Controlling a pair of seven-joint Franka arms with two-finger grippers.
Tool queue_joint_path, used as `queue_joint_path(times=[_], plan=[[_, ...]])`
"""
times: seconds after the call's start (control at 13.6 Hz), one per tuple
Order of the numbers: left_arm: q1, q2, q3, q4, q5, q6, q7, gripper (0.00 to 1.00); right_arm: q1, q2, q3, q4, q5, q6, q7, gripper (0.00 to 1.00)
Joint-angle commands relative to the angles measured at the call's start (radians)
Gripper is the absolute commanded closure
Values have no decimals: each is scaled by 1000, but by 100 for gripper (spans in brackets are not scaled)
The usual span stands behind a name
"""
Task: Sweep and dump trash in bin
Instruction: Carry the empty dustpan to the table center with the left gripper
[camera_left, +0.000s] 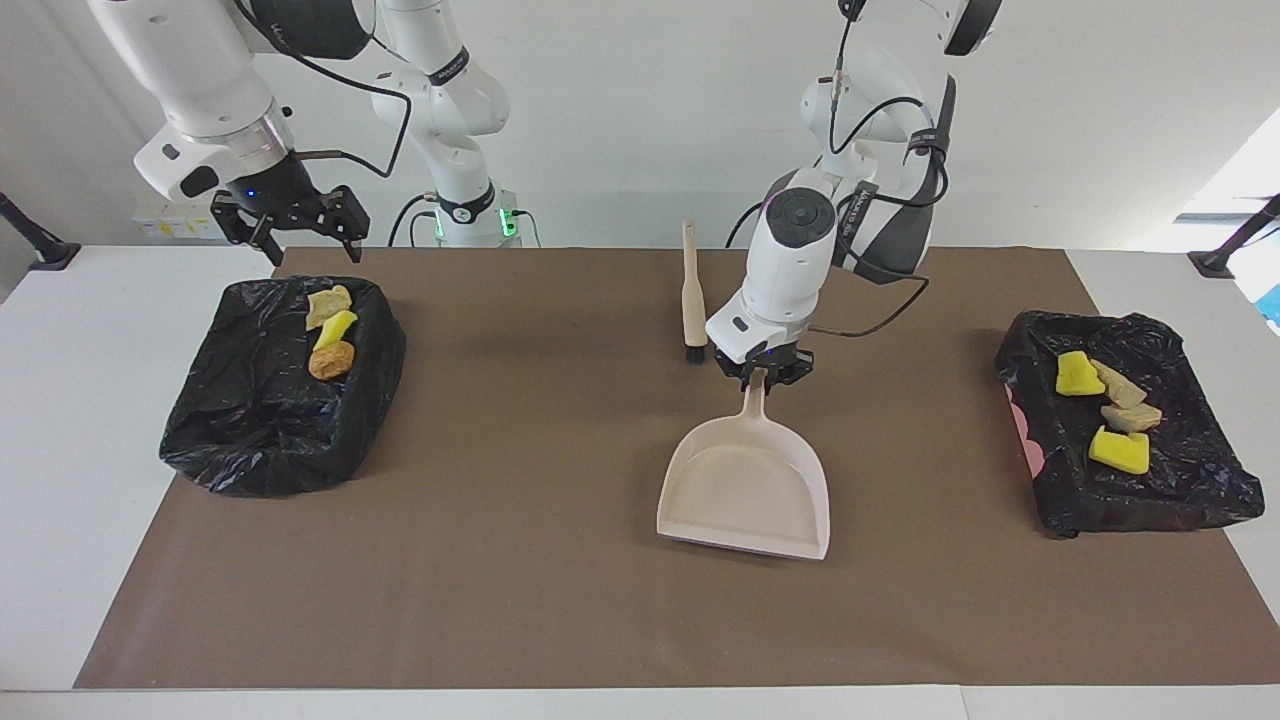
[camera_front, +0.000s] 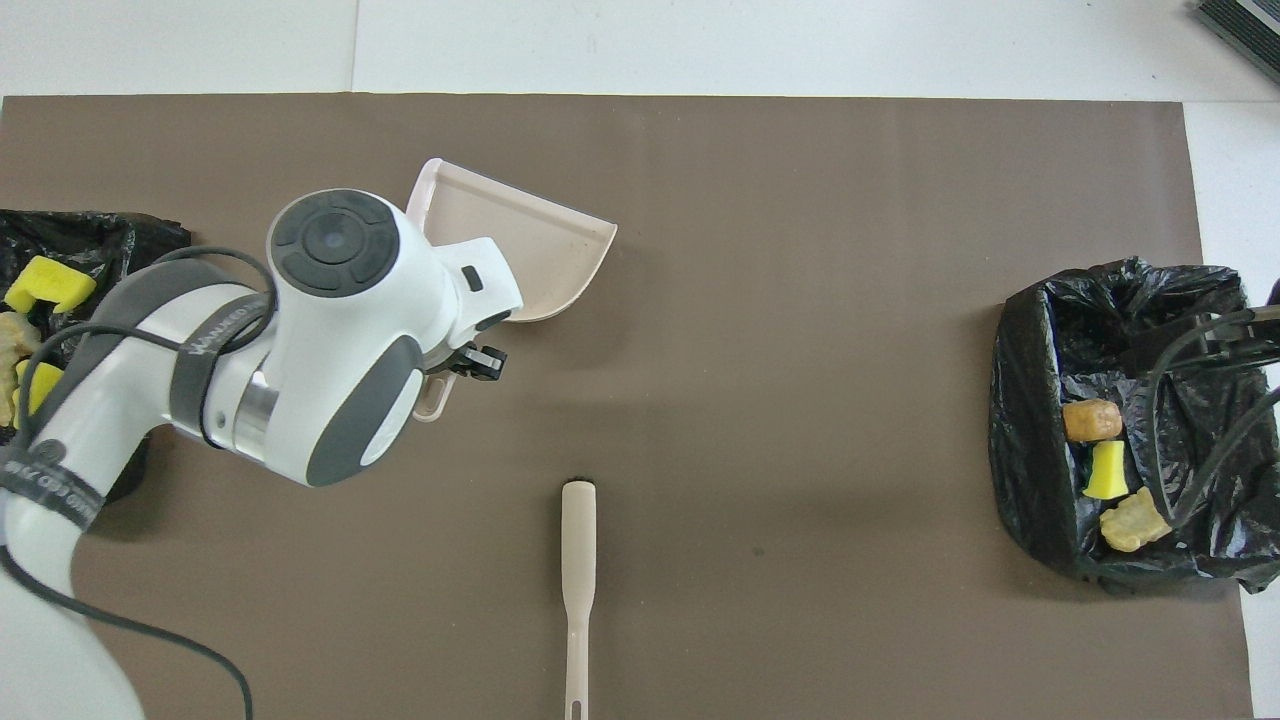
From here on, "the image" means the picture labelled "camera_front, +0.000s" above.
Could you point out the beige crumpled trash piece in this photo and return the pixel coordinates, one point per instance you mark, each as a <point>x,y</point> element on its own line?
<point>1133,522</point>
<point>14,340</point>

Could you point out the yellow sponge piece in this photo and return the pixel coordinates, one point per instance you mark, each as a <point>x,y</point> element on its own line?
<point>1106,472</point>
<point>45,380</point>
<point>45,282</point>

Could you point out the brown trash piece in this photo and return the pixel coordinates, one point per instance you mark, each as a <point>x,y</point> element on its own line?
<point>1090,420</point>

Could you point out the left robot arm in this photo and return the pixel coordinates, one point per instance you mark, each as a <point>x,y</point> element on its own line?
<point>330,330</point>

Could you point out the black bag-lined trash bin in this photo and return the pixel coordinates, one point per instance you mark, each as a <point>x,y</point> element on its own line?
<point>95,238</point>
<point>1030,420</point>

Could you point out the beige plastic dustpan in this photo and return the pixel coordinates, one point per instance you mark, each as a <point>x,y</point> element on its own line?
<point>520,245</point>

